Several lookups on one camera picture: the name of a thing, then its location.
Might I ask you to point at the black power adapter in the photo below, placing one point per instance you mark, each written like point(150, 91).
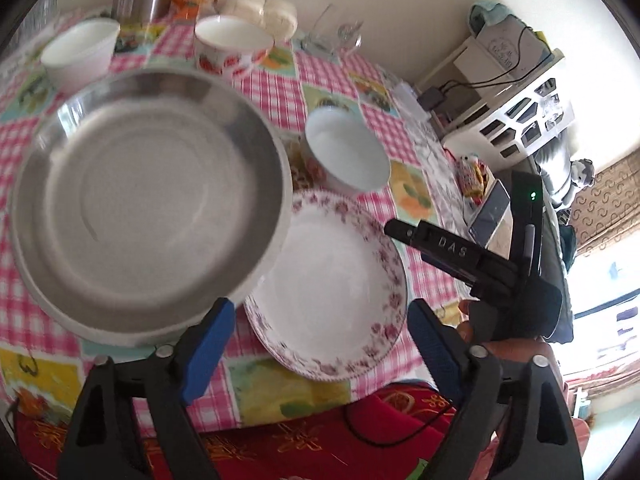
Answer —
point(432, 97)

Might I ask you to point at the bag of white buns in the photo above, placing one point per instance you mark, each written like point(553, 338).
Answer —
point(270, 15)

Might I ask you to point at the grey striped cloth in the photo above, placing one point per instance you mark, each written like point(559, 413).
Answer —
point(552, 170)

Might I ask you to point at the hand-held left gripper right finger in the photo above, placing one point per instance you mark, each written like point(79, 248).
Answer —
point(432, 350)

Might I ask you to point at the orange snack packet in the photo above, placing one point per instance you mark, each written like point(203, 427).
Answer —
point(192, 2)

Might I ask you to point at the red patterned blanket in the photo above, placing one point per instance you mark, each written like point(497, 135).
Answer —
point(300, 440)

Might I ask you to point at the plain straight-sided white bowl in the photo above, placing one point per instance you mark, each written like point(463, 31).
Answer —
point(80, 55)

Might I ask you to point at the grey white plush toy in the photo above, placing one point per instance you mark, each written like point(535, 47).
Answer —
point(582, 170)

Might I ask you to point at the white floral rim plate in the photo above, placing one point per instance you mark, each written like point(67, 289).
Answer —
point(325, 290)

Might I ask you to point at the white lattice shelf rack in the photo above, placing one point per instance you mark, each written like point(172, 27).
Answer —
point(500, 125)

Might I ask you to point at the grey floral fleece cloth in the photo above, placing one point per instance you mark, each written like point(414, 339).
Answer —
point(440, 180)

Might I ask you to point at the smartphone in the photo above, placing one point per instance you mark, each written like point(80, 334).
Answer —
point(490, 210)

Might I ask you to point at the brown patterned curtain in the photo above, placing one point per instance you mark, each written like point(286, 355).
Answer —
point(610, 200)

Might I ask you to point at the white bowl with strawberry print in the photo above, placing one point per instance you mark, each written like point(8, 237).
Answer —
point(230, 35)

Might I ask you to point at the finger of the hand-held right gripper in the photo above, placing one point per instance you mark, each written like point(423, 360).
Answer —
point(450, 247)

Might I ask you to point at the colourful snack packet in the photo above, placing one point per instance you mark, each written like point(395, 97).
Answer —
point(470, 175)

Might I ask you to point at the white device box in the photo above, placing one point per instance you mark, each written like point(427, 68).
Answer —
point(505, 45)

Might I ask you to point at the clear glass mug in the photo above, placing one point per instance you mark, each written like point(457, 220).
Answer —
point(325, 30)

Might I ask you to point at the person's right hand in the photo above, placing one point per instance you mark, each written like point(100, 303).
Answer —
point(466, 330)

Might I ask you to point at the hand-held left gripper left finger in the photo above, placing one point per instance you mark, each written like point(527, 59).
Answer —
point(210, 350)

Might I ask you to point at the pink checked picture tablecloth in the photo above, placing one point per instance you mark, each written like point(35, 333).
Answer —
point(350, 80)

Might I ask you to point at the round white bowl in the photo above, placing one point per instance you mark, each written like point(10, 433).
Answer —
point(345, 145)

